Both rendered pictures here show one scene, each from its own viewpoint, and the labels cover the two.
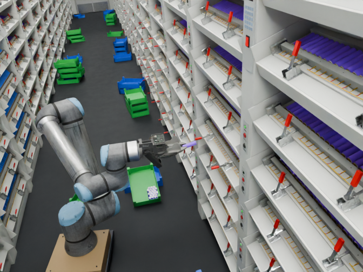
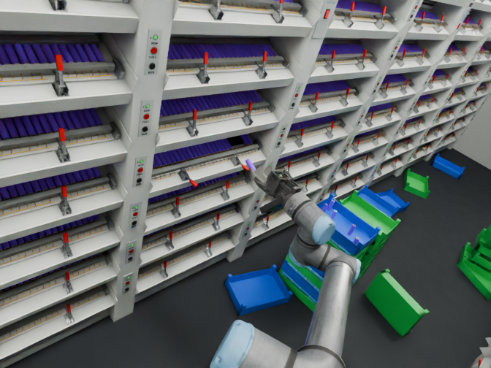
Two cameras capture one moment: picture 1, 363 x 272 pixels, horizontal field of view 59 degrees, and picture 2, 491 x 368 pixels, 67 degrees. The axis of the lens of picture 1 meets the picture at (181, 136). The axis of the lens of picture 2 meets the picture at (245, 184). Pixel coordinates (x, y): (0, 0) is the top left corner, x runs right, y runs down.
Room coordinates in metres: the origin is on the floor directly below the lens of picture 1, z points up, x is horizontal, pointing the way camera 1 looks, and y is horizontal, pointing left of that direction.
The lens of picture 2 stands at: (2.01, 0.85, 1.59)
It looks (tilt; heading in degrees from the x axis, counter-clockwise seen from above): 35 degrees down; 229
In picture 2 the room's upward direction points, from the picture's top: 18 degrees clockwise
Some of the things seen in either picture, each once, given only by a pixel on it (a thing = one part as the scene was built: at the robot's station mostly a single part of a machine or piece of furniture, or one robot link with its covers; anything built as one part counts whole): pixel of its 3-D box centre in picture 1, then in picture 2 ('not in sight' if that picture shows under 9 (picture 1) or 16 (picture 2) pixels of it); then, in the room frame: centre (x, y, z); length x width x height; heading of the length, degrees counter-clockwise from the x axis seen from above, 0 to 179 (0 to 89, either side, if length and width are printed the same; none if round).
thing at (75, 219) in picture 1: (75, 219); not in sight; (1.37, 0.64, 0.32); 0.17 x 0.15 x 0.18; 125
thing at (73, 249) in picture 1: (79, 238); not in sight; (1.36, 0.65, 0.18); 0.19 x 0.19 x 0.10
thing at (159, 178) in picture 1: (141, 177); not in sight; (2.07, 0.34, 0.04); 0.30 x 0.20 x 0.08; 102
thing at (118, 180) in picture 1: (115, 176); (307, 247); (1.18, 0.31, 0.74); 0.12 x 0.09 x 0.12; 125
